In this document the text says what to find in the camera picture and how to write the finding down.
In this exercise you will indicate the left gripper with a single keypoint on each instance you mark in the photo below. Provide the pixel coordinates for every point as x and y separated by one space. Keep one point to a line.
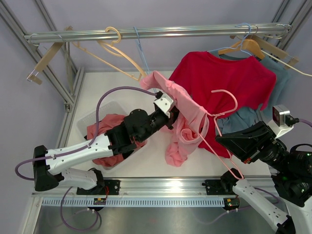
174 113

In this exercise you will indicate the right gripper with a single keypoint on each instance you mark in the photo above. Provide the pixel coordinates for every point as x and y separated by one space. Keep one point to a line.
243 142

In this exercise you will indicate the light pink t shirt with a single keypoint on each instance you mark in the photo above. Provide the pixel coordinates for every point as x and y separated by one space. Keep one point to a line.
191 125

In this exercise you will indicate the dusty pink t shirt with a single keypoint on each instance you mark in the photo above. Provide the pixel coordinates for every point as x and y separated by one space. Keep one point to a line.
106 126

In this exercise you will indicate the red t shirt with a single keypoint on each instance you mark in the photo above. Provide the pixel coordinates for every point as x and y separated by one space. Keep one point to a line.
195 75

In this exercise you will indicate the light blue wire hanger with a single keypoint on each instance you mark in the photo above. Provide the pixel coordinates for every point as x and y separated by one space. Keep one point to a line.
141 52

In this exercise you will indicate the beige plastic hanger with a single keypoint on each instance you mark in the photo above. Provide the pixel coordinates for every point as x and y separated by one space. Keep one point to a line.
111 49

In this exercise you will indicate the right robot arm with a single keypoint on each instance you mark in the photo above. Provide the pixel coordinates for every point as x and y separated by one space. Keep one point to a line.
293 182

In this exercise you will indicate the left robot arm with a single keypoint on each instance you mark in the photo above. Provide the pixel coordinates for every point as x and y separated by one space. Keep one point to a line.
55 167

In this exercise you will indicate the grey blue t shirt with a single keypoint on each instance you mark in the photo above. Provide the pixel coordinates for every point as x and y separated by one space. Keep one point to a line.
280 75

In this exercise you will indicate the right wooden clip hanger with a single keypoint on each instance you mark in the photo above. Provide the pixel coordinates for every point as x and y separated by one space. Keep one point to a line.
275 51

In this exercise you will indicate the wooden clip hanger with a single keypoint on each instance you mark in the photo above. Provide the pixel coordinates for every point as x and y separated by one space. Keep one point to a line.
48 56
275 51

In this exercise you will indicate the left wooden clip hanger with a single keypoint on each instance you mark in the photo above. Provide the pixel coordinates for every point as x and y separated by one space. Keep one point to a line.
48 56

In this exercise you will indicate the white laundry basket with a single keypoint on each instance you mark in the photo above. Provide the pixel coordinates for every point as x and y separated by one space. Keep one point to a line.
86 129

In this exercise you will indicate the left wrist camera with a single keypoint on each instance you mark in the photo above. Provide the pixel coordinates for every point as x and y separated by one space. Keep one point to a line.
165 103

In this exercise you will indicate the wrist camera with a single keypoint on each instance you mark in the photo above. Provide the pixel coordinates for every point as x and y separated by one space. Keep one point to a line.
282 121
165 103

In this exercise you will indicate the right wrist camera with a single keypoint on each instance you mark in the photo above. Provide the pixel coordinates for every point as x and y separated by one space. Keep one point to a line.
282 121

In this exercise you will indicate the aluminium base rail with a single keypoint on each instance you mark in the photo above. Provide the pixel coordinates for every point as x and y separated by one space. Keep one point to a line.
165 186

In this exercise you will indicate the white slotted cable duct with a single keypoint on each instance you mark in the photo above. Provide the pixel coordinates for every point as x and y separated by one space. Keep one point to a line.
134 202

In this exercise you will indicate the metal hanging rail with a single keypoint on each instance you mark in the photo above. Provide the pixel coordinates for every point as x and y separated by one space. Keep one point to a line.
161 32

